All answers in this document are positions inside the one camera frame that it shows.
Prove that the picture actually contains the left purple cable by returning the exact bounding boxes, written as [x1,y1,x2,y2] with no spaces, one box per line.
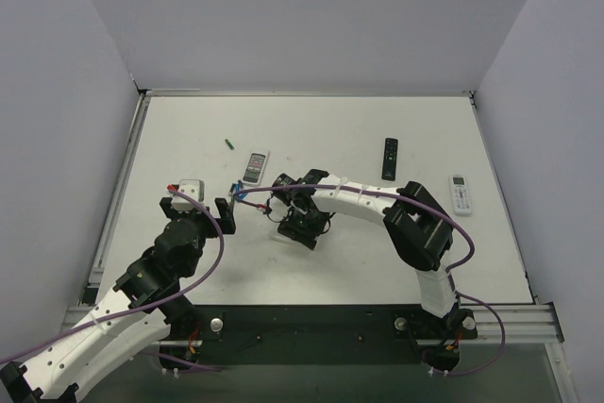
[0,193,227,374]

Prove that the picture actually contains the aluminium rail frame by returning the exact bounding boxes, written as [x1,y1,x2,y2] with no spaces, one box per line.
[88,93,560,402]

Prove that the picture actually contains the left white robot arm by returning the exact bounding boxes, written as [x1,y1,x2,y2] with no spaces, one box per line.
[1,193,236,402]

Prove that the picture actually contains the black slim remote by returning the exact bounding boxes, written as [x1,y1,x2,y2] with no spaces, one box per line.
[381,138,398,181]

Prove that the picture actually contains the grey and white remote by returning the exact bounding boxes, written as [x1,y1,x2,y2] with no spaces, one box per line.
[242,150,270,187]

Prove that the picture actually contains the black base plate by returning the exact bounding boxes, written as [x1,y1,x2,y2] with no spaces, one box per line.
[159,304,478,370]

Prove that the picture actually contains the white air conditioner remote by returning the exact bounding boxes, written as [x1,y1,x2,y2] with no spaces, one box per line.
[449,175,474,216]

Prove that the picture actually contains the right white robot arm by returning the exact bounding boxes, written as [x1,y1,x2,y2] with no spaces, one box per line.
[271,169,456,318]

